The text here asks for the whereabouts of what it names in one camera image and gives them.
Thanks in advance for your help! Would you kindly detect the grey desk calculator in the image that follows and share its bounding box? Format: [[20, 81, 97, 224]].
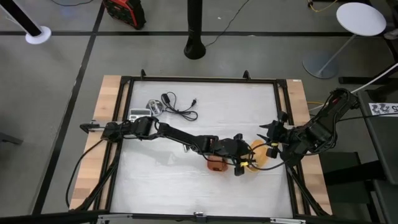
[[129, 108, 153, 123]]

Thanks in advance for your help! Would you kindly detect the black metal table frame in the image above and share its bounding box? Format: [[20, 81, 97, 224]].
[[70, 68, 332, 224]]

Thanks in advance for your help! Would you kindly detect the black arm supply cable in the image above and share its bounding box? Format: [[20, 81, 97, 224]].
[[64, 138, 104, 209]]

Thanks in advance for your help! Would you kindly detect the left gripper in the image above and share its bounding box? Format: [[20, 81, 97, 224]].
[[216, 133, 256, 177]]

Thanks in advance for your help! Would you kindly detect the black furniture foot bar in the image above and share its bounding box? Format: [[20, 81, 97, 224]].
[[338, 76, 398, 85]]

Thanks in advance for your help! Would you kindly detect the thin black floor cable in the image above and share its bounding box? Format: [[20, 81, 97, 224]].
[[205, 0, 251, 48], [51, 0, 94, 7]]

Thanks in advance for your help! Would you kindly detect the black desk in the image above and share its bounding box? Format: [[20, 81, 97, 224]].
[[356, 88, 398, 224]]

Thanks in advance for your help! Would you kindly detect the black power cable with plug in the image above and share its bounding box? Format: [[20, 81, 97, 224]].
[[160, 91, 199, 122]]

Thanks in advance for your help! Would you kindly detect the white printed paper tag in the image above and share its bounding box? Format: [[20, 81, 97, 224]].
[[369, 102, 398, 118]]

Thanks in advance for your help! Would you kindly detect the clear plastic tape dispenser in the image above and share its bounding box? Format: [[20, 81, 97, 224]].
[[146, 98, 164, 116]]

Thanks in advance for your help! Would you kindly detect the orange plastic bin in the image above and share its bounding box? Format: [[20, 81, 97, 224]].
[[207, 155, 229, 174]]

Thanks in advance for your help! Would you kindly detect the black pole with white base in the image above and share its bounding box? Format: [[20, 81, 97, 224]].
[[0, 0, 53, 45]]

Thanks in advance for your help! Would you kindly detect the black pole stand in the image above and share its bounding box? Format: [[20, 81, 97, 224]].
[[183, 0, 207, 60]]

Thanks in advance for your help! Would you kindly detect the white round side table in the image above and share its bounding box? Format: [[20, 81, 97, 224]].
[[302, 2, 387, 80]]

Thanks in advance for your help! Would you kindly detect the white glossy table sheet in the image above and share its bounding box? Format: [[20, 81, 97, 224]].
[[110, 80, 295, 218]]

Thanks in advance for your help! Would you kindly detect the yellow plastic bin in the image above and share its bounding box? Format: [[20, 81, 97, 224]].
[[247, 139, 270, 173]]

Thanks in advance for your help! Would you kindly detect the white hose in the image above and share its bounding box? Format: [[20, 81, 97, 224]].
[[309, 62, 398, 112]]

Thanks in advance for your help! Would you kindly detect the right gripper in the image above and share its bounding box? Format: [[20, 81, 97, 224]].
[[257, 111, 292, 159]]

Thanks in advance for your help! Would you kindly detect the black cable bundle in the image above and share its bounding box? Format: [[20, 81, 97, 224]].
[[337, 112, 398, 123]]

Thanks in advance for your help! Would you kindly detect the red and black equipment case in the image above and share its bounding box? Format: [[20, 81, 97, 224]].
[[102, 0, 147, 30]]

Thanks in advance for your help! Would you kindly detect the dark grey furniture foot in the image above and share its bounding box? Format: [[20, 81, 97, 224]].
[[0, 132, 24, 146]]

